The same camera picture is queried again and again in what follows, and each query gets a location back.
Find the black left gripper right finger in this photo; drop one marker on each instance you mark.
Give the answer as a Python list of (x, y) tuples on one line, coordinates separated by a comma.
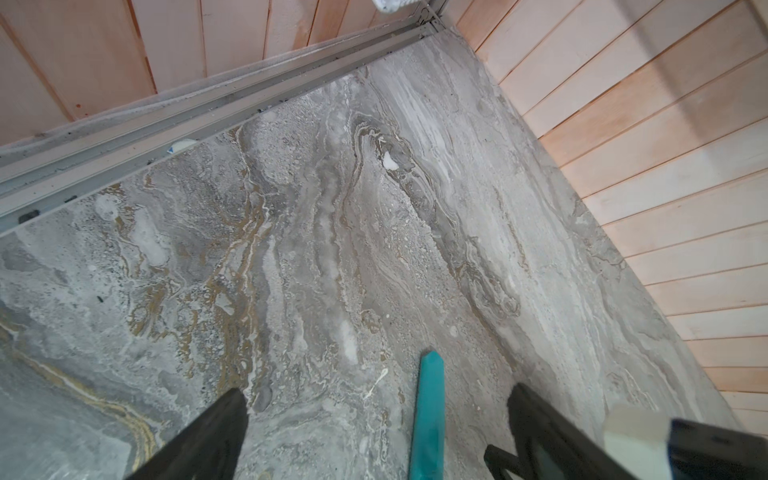
[(549, 446)]

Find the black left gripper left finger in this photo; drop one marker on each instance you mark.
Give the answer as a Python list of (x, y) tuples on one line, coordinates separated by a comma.
[(208, 448)]

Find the aluminium left wall rail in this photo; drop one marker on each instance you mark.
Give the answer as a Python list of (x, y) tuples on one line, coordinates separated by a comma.
[(47, 181)]

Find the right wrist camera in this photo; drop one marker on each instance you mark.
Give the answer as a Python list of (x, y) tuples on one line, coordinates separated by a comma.
[(651, 445)]

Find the teal tool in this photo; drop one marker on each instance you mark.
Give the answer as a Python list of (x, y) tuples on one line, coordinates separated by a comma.
[(428, 437)]

